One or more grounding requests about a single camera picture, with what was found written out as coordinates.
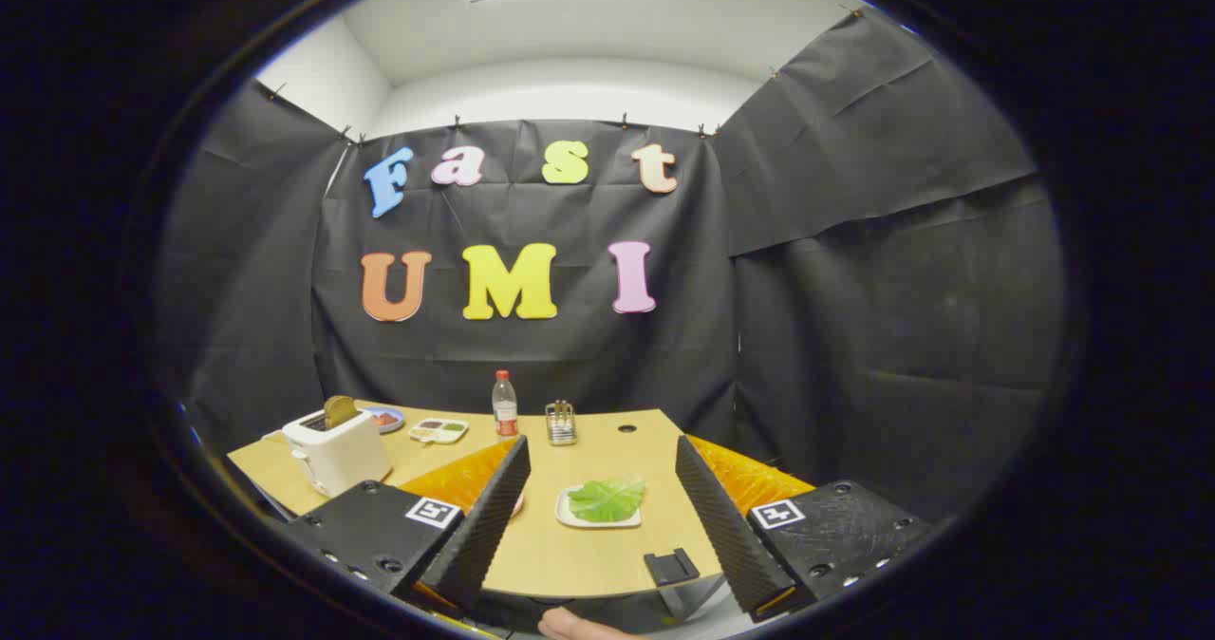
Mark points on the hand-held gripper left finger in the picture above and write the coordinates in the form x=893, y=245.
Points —
x=484, y=526

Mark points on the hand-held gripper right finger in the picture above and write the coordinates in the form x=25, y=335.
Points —
x=721, y=526

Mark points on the green lettuce leaf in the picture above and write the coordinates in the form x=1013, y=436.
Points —
x=607, y=499

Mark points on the brown bread slice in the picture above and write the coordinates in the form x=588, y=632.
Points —
x=340, y=410

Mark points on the black table clamp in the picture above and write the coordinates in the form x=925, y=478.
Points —
x=671, y=569

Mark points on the white square plate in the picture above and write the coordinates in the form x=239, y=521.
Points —
x=570, y=517

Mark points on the white divided condiment tray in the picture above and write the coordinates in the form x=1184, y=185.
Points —
x=439, y=429

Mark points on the clear bottle red cap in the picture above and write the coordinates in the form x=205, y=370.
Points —
x=505, y=407

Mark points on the blue round plate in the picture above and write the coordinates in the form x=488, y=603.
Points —
x=398, y=416

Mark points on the red food slices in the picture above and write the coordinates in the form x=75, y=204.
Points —
x=384, y=421

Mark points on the white toaster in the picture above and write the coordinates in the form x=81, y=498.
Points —
x=342, y=455

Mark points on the black backdrop cloth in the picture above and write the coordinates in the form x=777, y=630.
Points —
x=570, y=365

